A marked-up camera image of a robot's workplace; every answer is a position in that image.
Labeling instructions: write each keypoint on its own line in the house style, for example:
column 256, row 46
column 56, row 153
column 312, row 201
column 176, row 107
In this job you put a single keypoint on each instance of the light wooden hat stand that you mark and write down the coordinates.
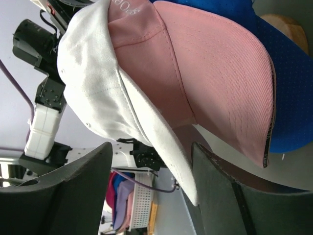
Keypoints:
column 290, row 28

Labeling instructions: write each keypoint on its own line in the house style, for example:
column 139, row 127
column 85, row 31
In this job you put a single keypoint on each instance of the white baseball cap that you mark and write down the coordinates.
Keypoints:
column 107, row 100

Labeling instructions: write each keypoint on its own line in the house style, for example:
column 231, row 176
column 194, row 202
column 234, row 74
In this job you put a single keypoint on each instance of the white perforated basket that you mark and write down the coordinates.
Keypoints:
column 144, row 209

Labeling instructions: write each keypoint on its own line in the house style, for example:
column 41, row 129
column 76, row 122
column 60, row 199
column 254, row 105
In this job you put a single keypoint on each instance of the pink baseball cap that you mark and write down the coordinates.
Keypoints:
column 198, row 68

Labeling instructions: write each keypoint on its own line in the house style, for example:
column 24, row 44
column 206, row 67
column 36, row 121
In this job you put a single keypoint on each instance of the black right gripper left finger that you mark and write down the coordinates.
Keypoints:
column 66, row 201

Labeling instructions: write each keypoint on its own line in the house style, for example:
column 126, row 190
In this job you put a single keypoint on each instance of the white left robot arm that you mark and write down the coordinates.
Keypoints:
column 37, row 46

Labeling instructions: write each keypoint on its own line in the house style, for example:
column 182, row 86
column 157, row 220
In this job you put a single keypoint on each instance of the folded coloured clothes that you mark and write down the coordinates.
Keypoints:
column 119, row 197

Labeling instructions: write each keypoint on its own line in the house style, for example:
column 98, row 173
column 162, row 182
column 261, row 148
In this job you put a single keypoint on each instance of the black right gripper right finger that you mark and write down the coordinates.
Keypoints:
column 233, row 201

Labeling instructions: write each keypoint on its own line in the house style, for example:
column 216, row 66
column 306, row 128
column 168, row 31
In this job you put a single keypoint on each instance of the blue baseball cap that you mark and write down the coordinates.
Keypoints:
column 293, row 127

